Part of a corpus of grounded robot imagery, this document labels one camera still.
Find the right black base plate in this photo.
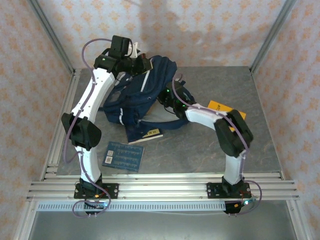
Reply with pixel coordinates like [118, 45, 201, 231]
[206, 182, 252, 200]

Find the wide aluminium mounting rail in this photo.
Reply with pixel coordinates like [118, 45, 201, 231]
[26, 181, 301, 201]

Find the navy blue student backpack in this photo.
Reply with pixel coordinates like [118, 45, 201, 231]
[98, 55, 198, 131]

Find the white slotted cable duct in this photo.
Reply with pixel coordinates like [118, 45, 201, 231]
[36, 201, 227, 212]

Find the blue booklet with barcodes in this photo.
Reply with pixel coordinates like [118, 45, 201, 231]
[101, 141, 145, 173]

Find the aluminium frame post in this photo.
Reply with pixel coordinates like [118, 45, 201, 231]
[26, 0, 76, 75]
[249, 0, 298, 73]

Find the aluminium table edge rail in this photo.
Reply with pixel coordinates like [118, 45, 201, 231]
[41, 172, 286, 181]

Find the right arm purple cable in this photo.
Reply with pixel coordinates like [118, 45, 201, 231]
[172, 74, 263, 217]

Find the yellow cover book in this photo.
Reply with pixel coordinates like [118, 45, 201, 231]
[207, 99, 247, 132]

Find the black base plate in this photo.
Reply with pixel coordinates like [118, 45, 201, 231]
[206, 182, 252, 200]
[74, 183, 120, 200]

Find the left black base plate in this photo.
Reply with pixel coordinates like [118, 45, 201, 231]
[74, 183, 120, 200]

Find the aluminium frame leg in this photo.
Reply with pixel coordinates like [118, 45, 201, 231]
[286, 199, 313, 240]
[13, 199, 38, 240]

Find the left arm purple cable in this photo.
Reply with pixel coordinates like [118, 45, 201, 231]
[63, 38, 113, 219]

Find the left aluminium frame post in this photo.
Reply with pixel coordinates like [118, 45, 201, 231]
[26, 0, 76, 75]

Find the grey metal panel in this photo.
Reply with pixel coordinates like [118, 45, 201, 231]
[27, 211, 298, 240]

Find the navy notebook with yellow label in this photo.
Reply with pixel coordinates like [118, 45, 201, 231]
[124, 124, 164, 145]

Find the small circuit board with LED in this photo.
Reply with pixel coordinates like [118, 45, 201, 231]
[234, 198, 257, 209]
[84, 199, 109, 210]

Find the aluminium side rail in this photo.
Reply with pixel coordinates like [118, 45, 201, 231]
[39, 69, 82, 181]

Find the right aluminium frame post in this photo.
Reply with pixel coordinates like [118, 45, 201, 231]
[249, 0, 298, 73]

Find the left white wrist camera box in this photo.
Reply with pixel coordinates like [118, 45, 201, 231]
[128, 41, 141, 59]

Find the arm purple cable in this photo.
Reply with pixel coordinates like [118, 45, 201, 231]
[63, 38, 113, 219]
[172, 74, 263, 217]

